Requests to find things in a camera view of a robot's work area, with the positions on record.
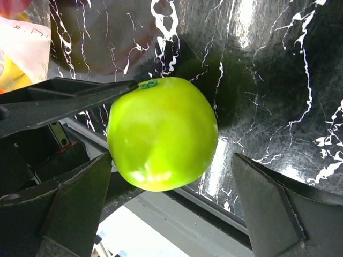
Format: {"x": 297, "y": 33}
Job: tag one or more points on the green apple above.
{"x": 162, "y": 135}

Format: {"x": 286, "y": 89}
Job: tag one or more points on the clear zip bag orange zipper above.
{"x": 25, "y": 43}

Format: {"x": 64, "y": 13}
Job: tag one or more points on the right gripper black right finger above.
{"x": 285, "y": 217}

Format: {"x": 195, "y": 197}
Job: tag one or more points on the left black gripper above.
{"x": 31, "y": 155}

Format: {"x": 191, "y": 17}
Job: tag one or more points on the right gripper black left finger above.
{"x": 59, "y": 217}

